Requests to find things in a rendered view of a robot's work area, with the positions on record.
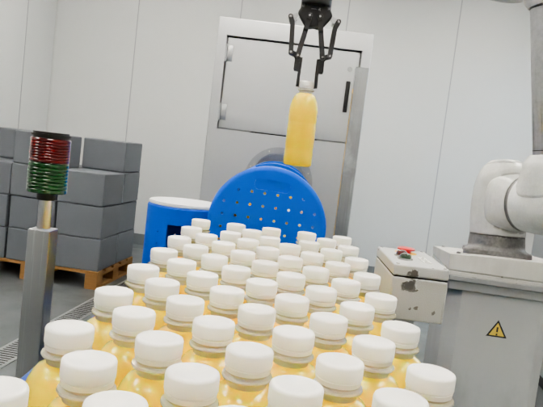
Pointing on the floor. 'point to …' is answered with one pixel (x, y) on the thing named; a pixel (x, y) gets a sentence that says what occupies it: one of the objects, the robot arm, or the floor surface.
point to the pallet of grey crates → (74, 206)
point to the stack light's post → (35, 296)
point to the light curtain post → (351, 151)
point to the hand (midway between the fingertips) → (308, 73)
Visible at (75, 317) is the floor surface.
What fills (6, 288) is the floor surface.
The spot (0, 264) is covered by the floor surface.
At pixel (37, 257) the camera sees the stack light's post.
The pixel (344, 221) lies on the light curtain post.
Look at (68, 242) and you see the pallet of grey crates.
